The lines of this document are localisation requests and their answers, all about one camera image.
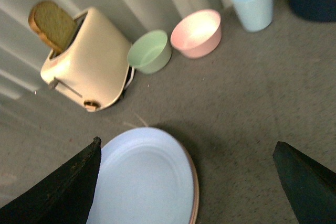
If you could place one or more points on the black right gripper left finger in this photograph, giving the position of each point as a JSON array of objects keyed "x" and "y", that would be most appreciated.
[{"x": 64, "y": 196}]

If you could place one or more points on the pink bowl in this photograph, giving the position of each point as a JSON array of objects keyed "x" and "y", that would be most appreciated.
[{"x": 198, "y": 34}]

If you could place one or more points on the green bowl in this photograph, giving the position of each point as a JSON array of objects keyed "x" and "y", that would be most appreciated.
[{"x": 151, "y": 52}]

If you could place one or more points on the light blue cup right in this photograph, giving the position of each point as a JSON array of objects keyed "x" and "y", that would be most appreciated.
[{"x": 254, "y": 15}]

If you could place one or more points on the light blue plate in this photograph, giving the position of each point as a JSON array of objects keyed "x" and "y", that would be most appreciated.
[{"x": 144, "y": 177}]

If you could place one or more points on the cream white toaster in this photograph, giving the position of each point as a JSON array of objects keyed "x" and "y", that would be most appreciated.
[{"x": 93, "y": 70}]

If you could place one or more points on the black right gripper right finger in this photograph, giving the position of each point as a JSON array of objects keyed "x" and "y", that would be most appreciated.
[{"x": 308, "y": 185}]

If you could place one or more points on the pink plate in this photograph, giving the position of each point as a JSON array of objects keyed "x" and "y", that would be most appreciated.
[{"x": 196, "y": 192}]

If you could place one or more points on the brown bread slice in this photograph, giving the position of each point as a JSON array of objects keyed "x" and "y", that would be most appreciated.
[{"x": 53, "y": 25}]

